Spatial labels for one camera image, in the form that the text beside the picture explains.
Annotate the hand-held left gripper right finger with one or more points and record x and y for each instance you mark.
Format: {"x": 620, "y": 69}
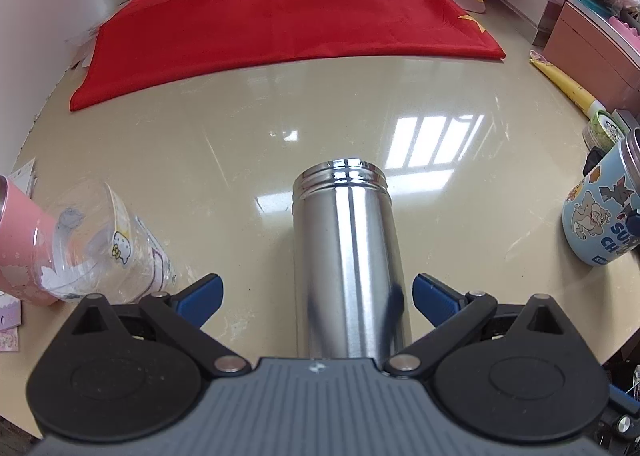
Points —
{"x": 435, "y": 300}

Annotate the pink storage box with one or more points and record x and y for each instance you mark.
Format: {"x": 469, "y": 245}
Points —
{"x": 595, "y": 48}

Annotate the yellow rolled paper tube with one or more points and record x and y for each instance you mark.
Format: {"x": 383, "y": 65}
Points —
{"x": 565, "y": 83}

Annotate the pink sticker sheet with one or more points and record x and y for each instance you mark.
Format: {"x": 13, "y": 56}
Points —
{"x": 9, "y": 331}

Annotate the pink tumbler cup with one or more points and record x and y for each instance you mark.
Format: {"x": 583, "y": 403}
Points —
{"x": 25, "y": 251}

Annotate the white paper card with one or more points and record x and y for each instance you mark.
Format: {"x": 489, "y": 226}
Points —
{"x": 24, "y": 176}

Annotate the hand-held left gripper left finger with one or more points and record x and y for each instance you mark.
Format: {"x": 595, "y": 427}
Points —
{"x": 202, "y": 299}

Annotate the red flag cloth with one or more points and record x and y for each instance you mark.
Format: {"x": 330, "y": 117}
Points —
{"x": 280, "y": 20}

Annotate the small round tape tin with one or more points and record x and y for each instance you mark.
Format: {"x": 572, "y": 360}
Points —
{"x": 602, "y": 128}

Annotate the stainless steel cup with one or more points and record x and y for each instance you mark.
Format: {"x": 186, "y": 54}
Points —
{"x": 347, "y": 256}

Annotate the blue cartoon print mug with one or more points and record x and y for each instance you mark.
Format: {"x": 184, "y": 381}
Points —
{"x": 597, "y": 221}

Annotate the clear plastic cartoon cup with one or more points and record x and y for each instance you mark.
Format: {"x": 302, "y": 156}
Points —
{"x": 100, "y": 246}

